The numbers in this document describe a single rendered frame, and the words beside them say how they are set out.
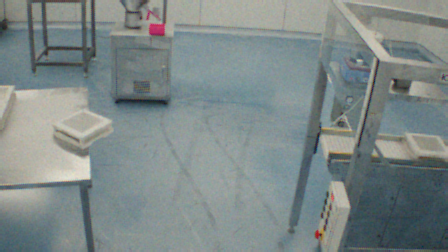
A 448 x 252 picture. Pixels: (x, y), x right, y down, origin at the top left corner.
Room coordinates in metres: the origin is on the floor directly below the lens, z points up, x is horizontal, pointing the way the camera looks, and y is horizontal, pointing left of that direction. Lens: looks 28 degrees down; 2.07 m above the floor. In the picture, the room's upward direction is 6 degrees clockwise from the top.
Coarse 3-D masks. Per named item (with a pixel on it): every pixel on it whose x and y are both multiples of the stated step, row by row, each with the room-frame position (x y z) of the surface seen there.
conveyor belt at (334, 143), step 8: (320, 136) 2.37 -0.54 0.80; (328, 136) 2.35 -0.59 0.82; (336, 136) 2.36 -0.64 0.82; (344, 136) 2.37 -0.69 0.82; (328, 144) 2.25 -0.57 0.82; (336, 144) 2.26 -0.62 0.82; (344, 144) 2.27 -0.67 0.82; (352, 144) 2.28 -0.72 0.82; (384, 144) 2.32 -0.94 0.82; (392, 144) 2.33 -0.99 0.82; (400, 144) 2.34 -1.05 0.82; (352, 152) 2.18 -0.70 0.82; (376, 152) 2.21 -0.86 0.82; (384, 152) 2.22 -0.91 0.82; (392, 152) 2.23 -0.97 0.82; (400, 152) 2.24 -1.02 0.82
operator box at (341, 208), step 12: (336, 192) 1.39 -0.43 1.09; (324, 204) 1.46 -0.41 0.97; (336, 204) 1.32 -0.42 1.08; (348, 204) 1.32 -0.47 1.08; (324, 216) 1.42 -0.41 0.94; (336, 216) 1.30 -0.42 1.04; (348, 216) 1.31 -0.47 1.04; (336, 228) 1.30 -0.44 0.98; (324, 240) 1.34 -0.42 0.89; (336, 240) 1.30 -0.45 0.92
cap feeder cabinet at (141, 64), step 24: (120, 24) 4.47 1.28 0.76; (144, 24) 4.54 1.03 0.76; (168, 24) 4.61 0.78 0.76; (120, 48) 4.11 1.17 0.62; (144, 48) 4.16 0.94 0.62; (168, 48) 4.19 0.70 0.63; (120, 72) 4.11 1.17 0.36; (144, 72) 4.15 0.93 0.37; (168, 72) 4.19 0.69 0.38; (120, 96) 4.12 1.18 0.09; (144, 96) 4.15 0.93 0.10; (168, 96) 4.19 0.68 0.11
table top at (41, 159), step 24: (24, 96) 2.47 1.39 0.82; (48, 96) 2.50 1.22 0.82; (72, 96) 2.54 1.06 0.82; (24, 120) 2.16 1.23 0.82; (48, 120) 2.19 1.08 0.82; (0, 144) 1.87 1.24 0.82; (24, 144) 1.90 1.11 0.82; (48, 144) 1.93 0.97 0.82; (72, 144) 1.96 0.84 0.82; (0, 168) 1.65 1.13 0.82; (24, 168) 1.68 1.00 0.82; (48, 168) 1.71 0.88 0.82; (72, 168) 1.74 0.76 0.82
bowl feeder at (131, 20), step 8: (120, 0) 4.32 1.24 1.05; (128, 0) 4.27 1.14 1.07; (136, 0) 4.28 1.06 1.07; (144, 0) 4.34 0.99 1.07; (128, 8) 4.35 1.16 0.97; (136, 8) 4.35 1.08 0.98; (152, 8) 4.41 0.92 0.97; (160, 8) 4.43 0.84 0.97; (128, 16) 4.36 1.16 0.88; (136, 16) 4.37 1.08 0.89; (128, 24) 4.36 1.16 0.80; (136, 24) 4.37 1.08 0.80
